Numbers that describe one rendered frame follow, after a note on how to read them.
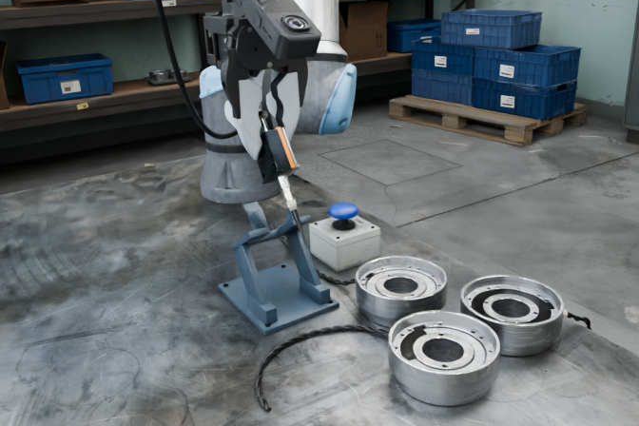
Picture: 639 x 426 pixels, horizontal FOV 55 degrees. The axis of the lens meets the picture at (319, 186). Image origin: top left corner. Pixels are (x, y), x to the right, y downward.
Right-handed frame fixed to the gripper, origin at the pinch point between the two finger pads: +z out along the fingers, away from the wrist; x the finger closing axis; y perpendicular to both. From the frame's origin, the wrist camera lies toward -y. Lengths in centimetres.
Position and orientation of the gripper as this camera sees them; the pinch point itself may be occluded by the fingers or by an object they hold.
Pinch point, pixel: (271, 146)
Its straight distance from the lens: 68.0
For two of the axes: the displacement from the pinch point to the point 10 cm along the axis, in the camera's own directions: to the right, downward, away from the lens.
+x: -8.4, 2.2, -5.0
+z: 0.4, 9.4, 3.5
